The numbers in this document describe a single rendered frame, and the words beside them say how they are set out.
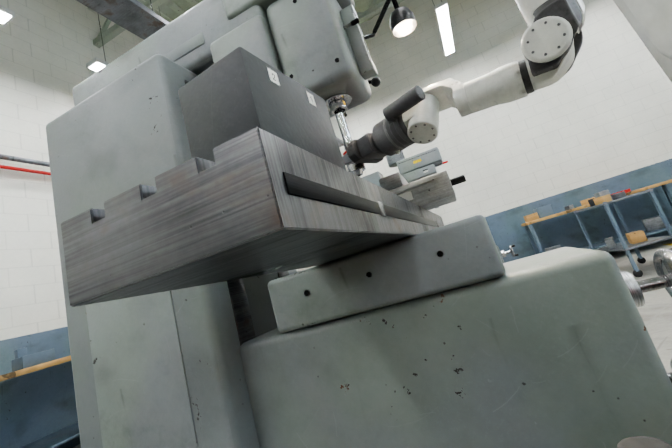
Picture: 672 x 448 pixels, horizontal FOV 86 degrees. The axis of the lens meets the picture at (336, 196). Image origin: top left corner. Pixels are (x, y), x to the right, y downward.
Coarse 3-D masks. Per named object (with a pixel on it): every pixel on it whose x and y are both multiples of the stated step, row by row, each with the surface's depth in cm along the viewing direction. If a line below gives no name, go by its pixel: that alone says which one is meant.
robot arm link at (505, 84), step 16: (512, 64) 68; (528, 64) 65; (544, 64) 63; (560, 64) 63; (480, 80) 72; (496, 80) 69; (512, 80) 68; (528, 80) 67; (544, 80) 66; (480, 96) 71; (496, 96) 70; (512, 96) 69
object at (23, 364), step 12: (636, 192) 529; (588, 204) 550; (528, 216) 611; (540, 216) 601; (552, 216) 566; (528, 228) 637; (648, 228) 544; (660, 228) 536; (540, 252) 569; (24, 348) 316; (12, 360) 313; (24, 360) 306; (36, 360) 313; (48, 360) 320; (60, 360) 313; (12, 372) 282; (24, 372) 288; (60, 432) 339; (72, 432) 323; (36, 444) 317; (48, 444) 302; (60, 444) 297
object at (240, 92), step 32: (224, 64) 46; (256, 64) 47; (192, 96) 48; (224, 96) 46; (256, 96) 44; (288, 96) 52; (192, 128) 48; (224, 128) 45; (288, 128) 48; (320, 128) 58
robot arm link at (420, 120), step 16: (416, 96) 76; (432, 96) 80; (384, 112) 82; (400, 112) 80; (416, 112) 78; (432, 112) 77; (400, 128) 82; (416, 128) 77; (432, 128) 76; (400, 144) 84
